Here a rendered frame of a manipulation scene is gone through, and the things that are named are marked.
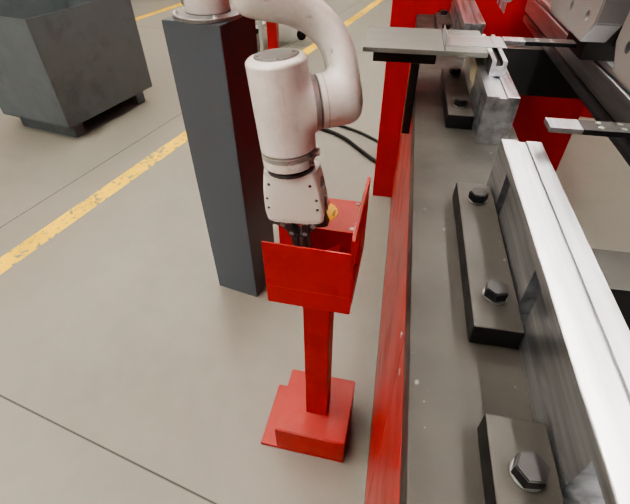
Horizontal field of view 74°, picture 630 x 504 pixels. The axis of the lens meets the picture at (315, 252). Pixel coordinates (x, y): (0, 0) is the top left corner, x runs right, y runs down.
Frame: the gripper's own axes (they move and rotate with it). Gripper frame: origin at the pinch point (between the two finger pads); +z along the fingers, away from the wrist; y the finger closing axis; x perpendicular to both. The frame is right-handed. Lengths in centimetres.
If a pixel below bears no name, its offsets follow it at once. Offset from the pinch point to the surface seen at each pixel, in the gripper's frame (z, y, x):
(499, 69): -17, -34, -38
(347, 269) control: 1.6, -9.1, 4.7
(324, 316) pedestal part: 22.9, -2.1, -2.3
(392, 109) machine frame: 31, -6, -136
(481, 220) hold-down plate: -9.6, -28.8, 3.9
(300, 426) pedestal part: 66, 7, 2
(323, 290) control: 7.3, -4.5, 4.7
